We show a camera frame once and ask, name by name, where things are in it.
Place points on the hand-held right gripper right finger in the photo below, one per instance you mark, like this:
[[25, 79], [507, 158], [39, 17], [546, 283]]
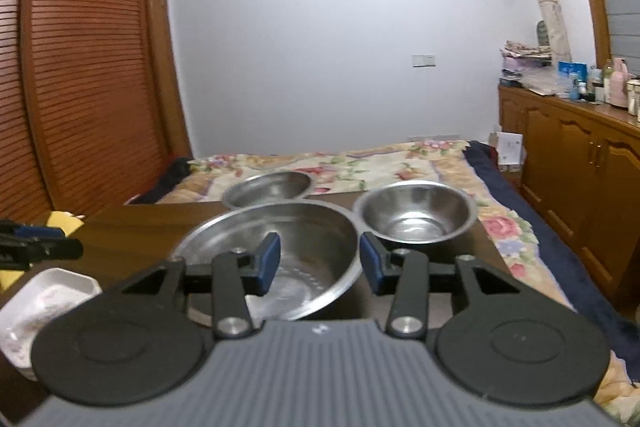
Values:
[[370, 262]]

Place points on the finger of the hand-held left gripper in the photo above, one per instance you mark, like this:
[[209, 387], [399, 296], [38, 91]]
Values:
[[35, 232], [45, 252]]

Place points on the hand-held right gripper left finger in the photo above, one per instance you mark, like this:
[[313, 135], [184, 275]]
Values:
[[270, 262]]

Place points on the large steel bowl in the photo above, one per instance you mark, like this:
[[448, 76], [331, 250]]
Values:
[[310, 247]]

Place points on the floral square plate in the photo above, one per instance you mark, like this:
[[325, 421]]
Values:
[[45, 302]]

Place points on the black and red clothing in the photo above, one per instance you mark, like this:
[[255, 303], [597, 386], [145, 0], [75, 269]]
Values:
[[170, 177]]

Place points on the dark blue blanket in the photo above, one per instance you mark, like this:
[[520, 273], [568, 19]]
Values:
[[525, 217]]

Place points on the white paper bag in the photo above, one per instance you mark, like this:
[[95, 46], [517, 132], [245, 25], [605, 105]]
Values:
[[510, 149]]

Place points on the wooden louvered wardrobe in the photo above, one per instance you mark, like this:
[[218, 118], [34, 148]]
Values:
[[90, 57]]

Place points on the wooden cabinet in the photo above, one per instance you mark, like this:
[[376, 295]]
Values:
[[575, 167]]

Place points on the clear plastic bag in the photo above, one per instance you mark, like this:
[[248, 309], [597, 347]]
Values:
[[542, 83]]

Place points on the blue box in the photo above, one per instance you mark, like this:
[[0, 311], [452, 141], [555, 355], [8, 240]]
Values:
[[571, 74]]

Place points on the glass bottle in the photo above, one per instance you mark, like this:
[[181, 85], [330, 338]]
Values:
[[607, 79]]

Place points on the pink thermos bottle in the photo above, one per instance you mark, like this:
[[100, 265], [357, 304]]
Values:
[[619, 84]]

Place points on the white jar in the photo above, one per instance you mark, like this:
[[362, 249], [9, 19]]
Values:
[[634, 97]]

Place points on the white wall switch plate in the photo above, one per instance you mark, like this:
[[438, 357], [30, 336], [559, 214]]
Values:
[[424, 60]]

